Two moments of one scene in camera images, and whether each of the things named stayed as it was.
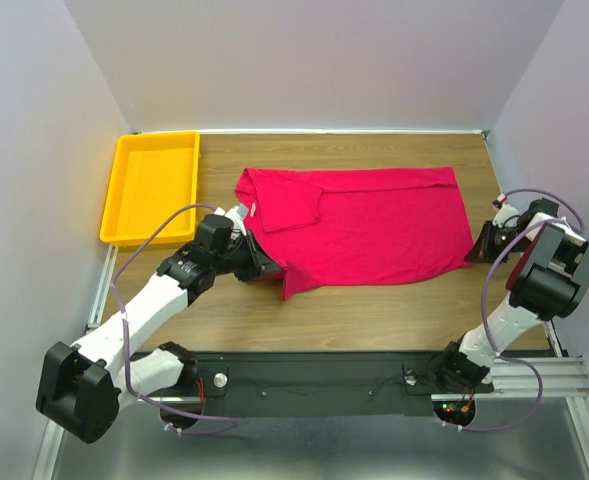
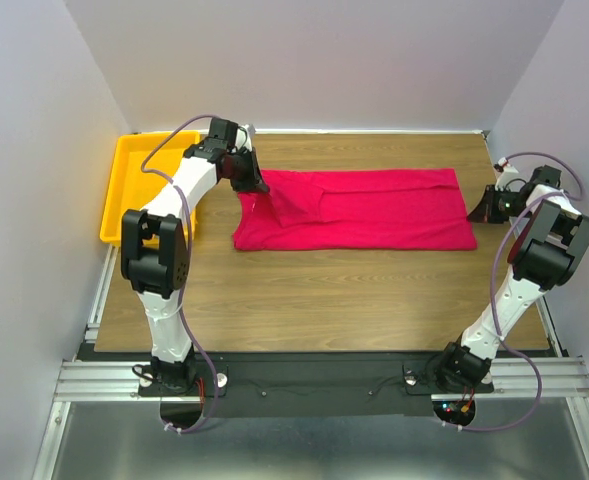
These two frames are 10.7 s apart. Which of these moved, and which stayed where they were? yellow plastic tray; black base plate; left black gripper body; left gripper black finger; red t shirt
Moved: red t shirt; left gripper black finger; left black gripper body
Stayed: black base plate; yellow plastic tray
